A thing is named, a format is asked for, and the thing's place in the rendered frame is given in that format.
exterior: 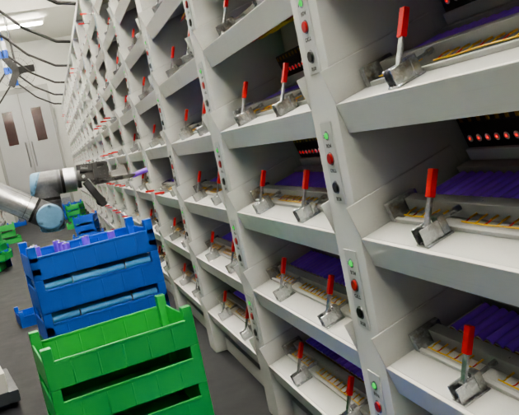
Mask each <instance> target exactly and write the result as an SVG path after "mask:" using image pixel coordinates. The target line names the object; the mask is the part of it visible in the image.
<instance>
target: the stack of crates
mask: <svg viewBox="0 0 519 415"><path fill-rule="evenodd" d="M154 298H155V302H156V306H153V307H151V308H148V309H145V310H140V311H138V312H134V313H132V314H129V315H124V316H121V317H118V318H115V319H110V320H107V321H105V322H101V323H99V324H93V325H91V326H88V327H85V328H82V329H77V330H74V331H72V332H68V333H64V334H60V335H58V336H55V337H52V338H47V339H45V340H41V341H40V334H39V332H38V330H35V331H32V332H29V333H28V335H29V339H30V345H31V348H32V352H33V355H34V359H35V364H36V368H37V371H38V375H39V378H40V385H41V389H42V392H43V395H44V401H45V404H46V408H47V412H48V415H215V414H214V411H213V404H212V400H211V396H210V393H209V388H208V382H207V377H206V373H205V369H204V365H203V358H202V355H201V351H200V347H199V340H198V336H197V332H196V328H195V324H194V318H193V314H192V310H191V306H190V305H183V306H181V307H179V309H180V311H178V310H176V309H174V308H172V307H170V306H168V305H167V304H166V298H165V295H164V294H162V293H161V294H158V295H155V296H154Z"/></svg>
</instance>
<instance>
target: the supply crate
mask: <svg viewBox="0 0 519 415"><path fill-rule="evenodd" d="M124 223H125V227H121V228H118V229H114V230H112V231H115V238H111V239H108V235H107V231H105V232H101V233H98V234H94V235H89V240H90V244H88V245H83V244H82V238H78V239H75V240H69V241H65V242H69V243H70V247H71V249H66V250H63V251H59V252H56V253H55V252H54V245H49V246H45V247H41V248H40V251H41V254H42V256H40V257H37V253H36V250H35V247H34V246H32V247H29V248H27V244H26V242H21V243H18V248H19V251H20V256H21V261H22V265H23V268H24V272H25V274H26V275H27V276H28V277H29V278H30V279H31V280H32V281H33V282H39V281H42V280H45V279H49V278H52V277H57V276H61V275H64V274H67V273H73V272H76V271H79V270H83V269H86V268H91V267H95V266H98V265H102V264H104V263H110V262H114V261H116V260H120V259H126V258H128V257H132V256H135V255H139V254H144V253H147V252H151V251H154V250H157V243H156V239H155V235H154V231H153V228H152V221H151V218H147V219H142V224H143V226H135V225H134V223H133V217H125V218H124Z"/></svg>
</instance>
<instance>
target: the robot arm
mask: <svg viewBox="0 0 519 415"><path fill-rule="evenodd" d="M82 175H85V178H82ZM113 175H114V176H113ZM135 175H136V174H135V173H133V174H128V172H127V171H126V168H125V166H124V164H122V163H120V164H118V165H117V167H116V170H112V171H111V172H110V177H109V167H108V165H107V161H96V162H93V163H88V164H82V165H76V170H74V167H70V168H64V169H60V170H48V171H42V172H37V173H33V174H31V175H30V195H29V194H26V193H24V192H21V191H20V190H17V189H14V188H12V187H10V186H8V185H5V184H3V183H0V210H2V211H4V212H8V213H10V214H12V215H14V216H16V217H19V218H22V219H24V220H26V221H28V222H30V223H32V224H35V225H37V226H39V227H40V230H41V231H42V232H44V233H48V232H55V231H61V230H62V229H64V228H65V224H66V222H65V220H64V212H63V206H62V201H61V197H60V194H65V193H70V192H75V191H78V189H77V187H78V188H82V181H84V183H83V185H84V186H85V187H86V189H87V190H88V191H89V192H90V194H91V195H92V196H93V198H94V199H95V200H96V203H97V204H98V205H99V206H102V207H104V206H105V205H106V204H107V202H106V199H105V197H103V196H101V194H100V193H99V192H98V191H97V189H96V188H95V187H94V185H97V184H104V183H109V182H110V181H114V180H123V179H128V178H132V177H134V176H135ZM88 179H89V180H88ZM90 181H91V182H92V183H93V184H94V185H93V184H92V183H91V182H90Z"/></svg>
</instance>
